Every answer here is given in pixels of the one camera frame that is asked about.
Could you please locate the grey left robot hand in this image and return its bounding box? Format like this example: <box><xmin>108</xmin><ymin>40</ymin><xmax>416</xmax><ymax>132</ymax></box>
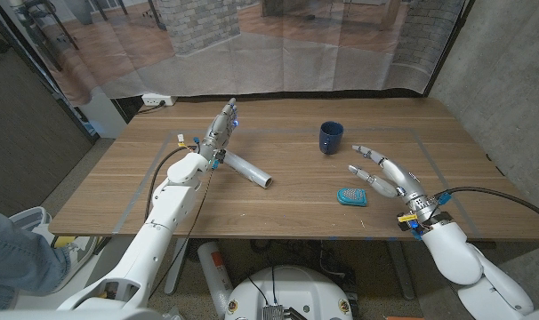
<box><xmin>197</xmin><ymin>97</ymin><xmax>239</xmax><ymax>172</ymax></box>

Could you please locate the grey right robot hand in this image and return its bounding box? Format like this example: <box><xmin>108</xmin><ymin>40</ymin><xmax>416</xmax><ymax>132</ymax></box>
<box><xmin>347</xmin><ymin>144</ymin><xmax>454</xmax><ymax>232</ymax></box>

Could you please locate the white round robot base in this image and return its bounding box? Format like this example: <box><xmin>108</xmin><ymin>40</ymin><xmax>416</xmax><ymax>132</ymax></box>
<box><xmin>223</xmin><ymin>265</ymin><xmax>354</xmax><ymax>320</ymax></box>

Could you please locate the clear plastic wrap roll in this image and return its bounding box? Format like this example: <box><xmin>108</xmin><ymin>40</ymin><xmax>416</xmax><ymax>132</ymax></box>
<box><xmin>223</xmin><ymin>149</ymin><xmax>274</xmax><ymax>190</ymax></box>

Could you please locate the dark blue cup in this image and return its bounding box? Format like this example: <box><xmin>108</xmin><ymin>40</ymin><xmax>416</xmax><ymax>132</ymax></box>
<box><xmin>318</xmin><ymin>120</ymin><xmax>345</xmax><ymax>156</ymax></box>

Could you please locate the white power strip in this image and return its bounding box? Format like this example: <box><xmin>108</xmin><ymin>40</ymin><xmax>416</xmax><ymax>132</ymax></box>
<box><xmin>141</xmin><ymin>92</ymin><xmax>178</xmax><ymax>107</ymax></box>

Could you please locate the printed room backdrop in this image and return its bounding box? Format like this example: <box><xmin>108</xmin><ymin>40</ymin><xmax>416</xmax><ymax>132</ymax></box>
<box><xmin>0</xmin><ymin>0</ymin><xmax>469</xmax><ymax>107</ymax></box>

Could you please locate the grey table leg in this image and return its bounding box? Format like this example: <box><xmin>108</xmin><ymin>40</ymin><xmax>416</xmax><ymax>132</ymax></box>
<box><xmin>387</xmin><ymin>239</ymin><xmax>416</xmax><ymax>301</ymax></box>
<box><xmin>164</xmin><ymin>237</ymin><xmax>190</xmax><ymax>296</ymax></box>

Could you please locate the white roll with orange label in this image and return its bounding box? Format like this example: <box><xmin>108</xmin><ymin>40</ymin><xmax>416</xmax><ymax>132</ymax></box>
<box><xmin>197</xmin><ymin>241</ymin><xmax>234</xmax><ymax>319</ymax></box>

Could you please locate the black backdrop stand pole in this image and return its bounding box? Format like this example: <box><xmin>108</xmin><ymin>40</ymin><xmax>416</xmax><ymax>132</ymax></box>
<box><xmin>0</xmin><ymin>0</ymin><xmax>100</xmax><ymax>141</ymax></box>
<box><xmin>423</xmin><ymin>0</ymin><xmax>478</xmax><ymax>98</ymax></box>

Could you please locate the white sneaker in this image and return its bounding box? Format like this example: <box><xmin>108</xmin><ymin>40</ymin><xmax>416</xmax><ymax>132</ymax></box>
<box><xmin>51</xmin><ymin>235</ymin><xmax>100</xmax><ymax>292</ymax></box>
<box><xmin>7</xmin><ymin>206</ymin><xmax>52</xmax><ymax>235</ymax></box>

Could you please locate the person's leg in jeans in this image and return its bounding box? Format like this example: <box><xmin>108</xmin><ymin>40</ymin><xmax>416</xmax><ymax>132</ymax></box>
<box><xmin>0</xmin><ymin>207</ymin><xmax>73</xmax><ymax>310</ymax></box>

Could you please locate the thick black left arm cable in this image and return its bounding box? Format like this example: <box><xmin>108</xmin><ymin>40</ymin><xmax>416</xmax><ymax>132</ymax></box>
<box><xmin>144</xmin><ymin>146</ymin><xmax>196</xmax><ymax>221</ymax></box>

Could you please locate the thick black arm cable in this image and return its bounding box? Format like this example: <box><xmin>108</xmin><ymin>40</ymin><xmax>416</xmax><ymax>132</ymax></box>
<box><xmin>144</xmin><ymin>146</ymin><xmax>196</xmax><ymax>221</ymax></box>
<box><xmin>431</xmin><ymin>186</ymin><xmax>539</xmax><ymax>227</ymax></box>

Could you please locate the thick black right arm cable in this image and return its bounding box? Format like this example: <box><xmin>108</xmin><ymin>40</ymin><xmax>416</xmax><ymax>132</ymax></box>
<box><xmin>431</xmin><ymin>186</ymin><xmax>539</xmax><ymax>227</ymax></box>

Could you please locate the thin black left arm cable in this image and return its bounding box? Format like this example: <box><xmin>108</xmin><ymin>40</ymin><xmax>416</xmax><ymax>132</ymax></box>
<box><xmin>148</xmin><ymin>168</ymin><xmax>216</xmax><ymax>300</ymax></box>

